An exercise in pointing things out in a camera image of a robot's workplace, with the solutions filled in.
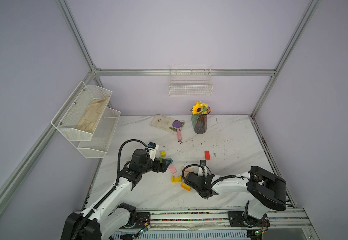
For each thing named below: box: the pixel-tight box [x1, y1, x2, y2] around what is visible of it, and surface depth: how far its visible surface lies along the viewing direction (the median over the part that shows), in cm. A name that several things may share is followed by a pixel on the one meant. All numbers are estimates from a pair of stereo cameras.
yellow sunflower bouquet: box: [190, 101, 212, 128], surface depth 94 cm
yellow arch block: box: [171, 175, 182, 183], surface depth 88 cm
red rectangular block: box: [204, 150, 211, 160], surface depth 100 cm
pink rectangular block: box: [168, 164, 177, 174], surface depth 92 cm
